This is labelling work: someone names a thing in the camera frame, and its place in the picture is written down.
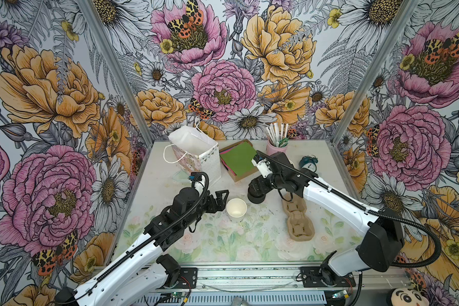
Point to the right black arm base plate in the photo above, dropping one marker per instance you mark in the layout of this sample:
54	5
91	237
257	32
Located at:
316	277

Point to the cartoon plush toy head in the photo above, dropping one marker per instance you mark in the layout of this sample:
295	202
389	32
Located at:
406	297

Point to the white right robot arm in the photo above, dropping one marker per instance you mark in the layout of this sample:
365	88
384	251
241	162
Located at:
380	232

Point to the aluminium front rail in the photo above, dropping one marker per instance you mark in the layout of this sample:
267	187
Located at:
273	284

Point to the white floral gift bag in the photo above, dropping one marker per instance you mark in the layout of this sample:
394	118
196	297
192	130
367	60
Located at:
194	151

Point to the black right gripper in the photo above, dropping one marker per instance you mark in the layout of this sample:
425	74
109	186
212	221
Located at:
271	168

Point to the brown cardboard cup carrier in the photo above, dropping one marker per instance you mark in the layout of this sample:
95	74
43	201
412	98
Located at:
299	225

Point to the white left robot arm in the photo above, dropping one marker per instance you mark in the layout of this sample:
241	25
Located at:
145	265

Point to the teal alarm clock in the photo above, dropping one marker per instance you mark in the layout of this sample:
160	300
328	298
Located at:
309	162

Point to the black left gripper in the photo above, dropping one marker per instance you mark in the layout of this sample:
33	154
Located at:
213	201

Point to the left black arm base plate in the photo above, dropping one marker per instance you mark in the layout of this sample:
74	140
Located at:
183	278

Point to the single paper cup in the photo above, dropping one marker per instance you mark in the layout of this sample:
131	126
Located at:
236	209

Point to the pink cup holder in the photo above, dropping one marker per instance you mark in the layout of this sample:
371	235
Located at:
272	149

